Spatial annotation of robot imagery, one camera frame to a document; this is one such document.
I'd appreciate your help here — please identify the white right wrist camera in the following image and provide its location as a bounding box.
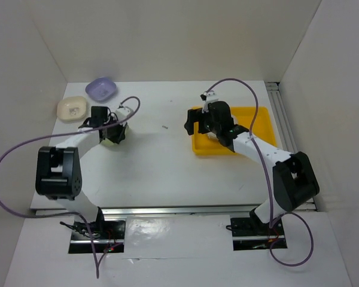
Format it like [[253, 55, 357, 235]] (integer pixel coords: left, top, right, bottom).
[[200, 90, 218, 113]]

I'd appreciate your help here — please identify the yellow plastic bin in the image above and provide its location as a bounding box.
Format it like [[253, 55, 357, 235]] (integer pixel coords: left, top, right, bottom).
[[191, 106, 278, 156]]

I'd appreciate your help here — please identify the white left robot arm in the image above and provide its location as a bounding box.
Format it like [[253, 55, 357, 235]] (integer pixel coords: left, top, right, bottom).
[[35, 105, 133, 239]]

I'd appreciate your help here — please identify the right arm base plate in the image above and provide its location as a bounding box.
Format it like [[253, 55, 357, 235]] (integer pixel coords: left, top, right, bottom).
[[226, 218, 287, 251]]

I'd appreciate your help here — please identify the cream panda plate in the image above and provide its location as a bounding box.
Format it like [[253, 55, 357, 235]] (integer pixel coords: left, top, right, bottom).
[[56, 96, 87, 122], [207, 133, 218, 141]]

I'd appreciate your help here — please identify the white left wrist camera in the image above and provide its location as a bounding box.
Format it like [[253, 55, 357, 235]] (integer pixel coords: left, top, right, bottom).
[[114, 106, 134, 121]]

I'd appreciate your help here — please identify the green panda plate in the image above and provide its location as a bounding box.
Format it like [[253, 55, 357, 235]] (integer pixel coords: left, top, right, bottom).
[[101, 125, 129, 147]]

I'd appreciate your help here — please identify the aluminium table edge rail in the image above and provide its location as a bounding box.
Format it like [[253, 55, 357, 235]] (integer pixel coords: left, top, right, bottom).
[[34, 203, 270, 218]]

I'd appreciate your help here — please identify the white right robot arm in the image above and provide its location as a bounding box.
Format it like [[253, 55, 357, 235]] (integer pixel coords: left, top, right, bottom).
[[184, 101, 320, 234]]

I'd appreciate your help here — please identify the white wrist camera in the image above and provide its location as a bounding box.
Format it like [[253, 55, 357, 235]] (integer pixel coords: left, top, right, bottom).
[[200, 90, 218, 113], [114, 106, 134, 121]]

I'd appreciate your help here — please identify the aluminium side rail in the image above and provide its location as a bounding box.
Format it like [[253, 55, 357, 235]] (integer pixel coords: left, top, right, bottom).
[[264, 81, 318, 212]]

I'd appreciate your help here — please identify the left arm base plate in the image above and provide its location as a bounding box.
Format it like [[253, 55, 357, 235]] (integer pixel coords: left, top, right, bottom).
[[60, 219, 126, 254]]

